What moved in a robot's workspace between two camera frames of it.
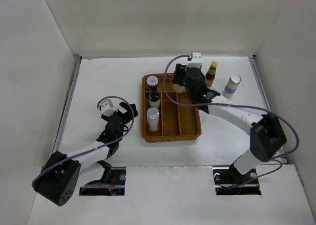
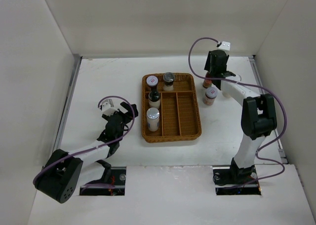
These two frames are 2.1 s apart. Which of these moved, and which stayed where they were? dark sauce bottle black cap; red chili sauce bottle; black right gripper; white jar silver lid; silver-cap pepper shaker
Moved: black right gripper; silver-cap pepper shaker
Stayed: red chili sauce bottle; dark sauce bottle black cap; white jar silver lid
